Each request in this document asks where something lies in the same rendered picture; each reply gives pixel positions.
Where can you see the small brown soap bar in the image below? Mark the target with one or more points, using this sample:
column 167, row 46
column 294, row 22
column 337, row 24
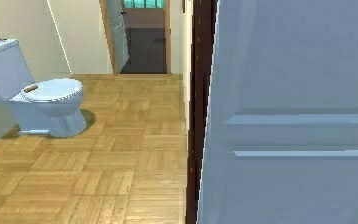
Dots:
column 30, row 88

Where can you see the large grey-blue room door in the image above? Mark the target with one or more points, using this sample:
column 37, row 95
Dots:
column 287, row 113

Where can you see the white toilet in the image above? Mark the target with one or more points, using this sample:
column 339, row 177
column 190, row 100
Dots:
column 50, row 110

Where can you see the window with teal panes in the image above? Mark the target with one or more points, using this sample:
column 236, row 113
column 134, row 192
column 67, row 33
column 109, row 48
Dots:
column 143, row 3

